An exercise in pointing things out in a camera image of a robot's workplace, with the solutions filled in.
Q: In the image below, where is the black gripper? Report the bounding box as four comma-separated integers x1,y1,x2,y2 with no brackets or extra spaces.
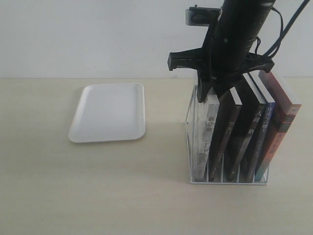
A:
167,23,274,103

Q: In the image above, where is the blue moon book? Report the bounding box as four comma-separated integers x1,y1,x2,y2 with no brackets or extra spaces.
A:
246,72,275,182

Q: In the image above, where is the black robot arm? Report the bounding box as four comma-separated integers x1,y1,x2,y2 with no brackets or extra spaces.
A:
167,0,274,103

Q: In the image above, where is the dark brown book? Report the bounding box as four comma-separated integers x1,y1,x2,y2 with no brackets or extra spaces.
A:
208,87,242,181

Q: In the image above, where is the white grey book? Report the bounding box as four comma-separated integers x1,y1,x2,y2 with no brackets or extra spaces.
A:
193,90,220,181

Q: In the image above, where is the black book white title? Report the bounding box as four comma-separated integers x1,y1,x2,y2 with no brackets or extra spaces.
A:
225,73,266,181

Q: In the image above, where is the red orange book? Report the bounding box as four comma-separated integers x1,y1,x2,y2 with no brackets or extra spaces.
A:
254,71,302,182

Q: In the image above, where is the white rectangular tray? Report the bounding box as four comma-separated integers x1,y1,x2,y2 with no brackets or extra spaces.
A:
68,83,146,143

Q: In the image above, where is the white wire book rack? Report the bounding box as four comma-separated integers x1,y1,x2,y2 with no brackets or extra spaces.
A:
185,84,268,185

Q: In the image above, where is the black cable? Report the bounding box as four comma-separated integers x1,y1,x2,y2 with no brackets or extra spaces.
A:
254,0,311,58

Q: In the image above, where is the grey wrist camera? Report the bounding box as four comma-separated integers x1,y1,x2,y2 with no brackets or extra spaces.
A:
185,6,220,26

